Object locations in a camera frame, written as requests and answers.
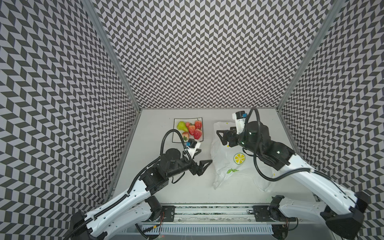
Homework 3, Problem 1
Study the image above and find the large red fake strawberry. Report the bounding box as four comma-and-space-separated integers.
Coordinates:
182, 132, 190, 143

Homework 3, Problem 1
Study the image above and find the white plastic bag lemon print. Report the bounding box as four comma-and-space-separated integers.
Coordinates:
211, 122, 275, 192

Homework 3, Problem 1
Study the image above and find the green fake pear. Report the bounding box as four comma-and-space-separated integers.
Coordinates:
177, 121, 189, 132

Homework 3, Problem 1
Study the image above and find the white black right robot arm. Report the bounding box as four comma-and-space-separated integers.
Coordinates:
215, 121, 371, 240

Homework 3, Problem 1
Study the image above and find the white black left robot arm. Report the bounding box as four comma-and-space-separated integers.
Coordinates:
64, 148, 213, 240

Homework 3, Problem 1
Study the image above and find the white square plate black rim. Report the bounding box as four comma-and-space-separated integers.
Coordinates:
173, 117, 204, 142

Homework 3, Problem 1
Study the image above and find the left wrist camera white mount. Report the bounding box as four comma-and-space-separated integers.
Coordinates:
185, 139, 201, 150

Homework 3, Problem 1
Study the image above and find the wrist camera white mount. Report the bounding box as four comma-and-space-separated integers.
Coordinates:
185, 139, 201, 150
232, 111, 247, 135

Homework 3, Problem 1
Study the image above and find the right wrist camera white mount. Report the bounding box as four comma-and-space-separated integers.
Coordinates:
232, 111, 247, 135

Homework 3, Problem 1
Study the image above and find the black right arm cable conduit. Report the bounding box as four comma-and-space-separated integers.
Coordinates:
244, 107, 334, 183

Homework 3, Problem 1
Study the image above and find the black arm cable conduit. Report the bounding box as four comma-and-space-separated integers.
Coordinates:
61, 128, 193, 240
244, 107, 334, 183

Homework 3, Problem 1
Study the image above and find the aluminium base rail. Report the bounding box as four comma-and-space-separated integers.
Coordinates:
137, 203, 331, 226

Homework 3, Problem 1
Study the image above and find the aluminium corner post right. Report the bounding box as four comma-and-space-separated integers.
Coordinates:
277, 0, 346, 113

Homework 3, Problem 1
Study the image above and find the aluminium corner post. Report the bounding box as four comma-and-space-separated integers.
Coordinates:
277, 0, 346, 113
82, 0, 141, 112

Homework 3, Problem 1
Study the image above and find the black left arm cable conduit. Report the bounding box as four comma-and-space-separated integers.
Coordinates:
61, 128, 193, 240

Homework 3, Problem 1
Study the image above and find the aluminium corner post left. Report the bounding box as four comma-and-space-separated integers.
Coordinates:
82, 0, 141, 112

